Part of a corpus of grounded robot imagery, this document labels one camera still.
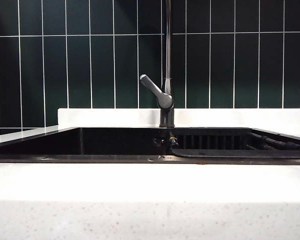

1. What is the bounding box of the grey faucet lever handle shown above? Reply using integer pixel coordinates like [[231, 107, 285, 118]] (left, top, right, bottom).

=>
[[139, 73, 175, 110]]

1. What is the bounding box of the grey metal kitchen faucet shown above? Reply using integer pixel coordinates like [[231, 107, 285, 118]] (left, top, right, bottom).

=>
[[159, 0, 176, 128]]

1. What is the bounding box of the black sink basin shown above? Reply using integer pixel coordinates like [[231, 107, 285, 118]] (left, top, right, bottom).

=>
[[0, 126, 300, 166]]

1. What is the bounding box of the black slatted drain rack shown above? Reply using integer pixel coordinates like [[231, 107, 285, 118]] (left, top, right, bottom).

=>
[[170, 128, 300, 160]]

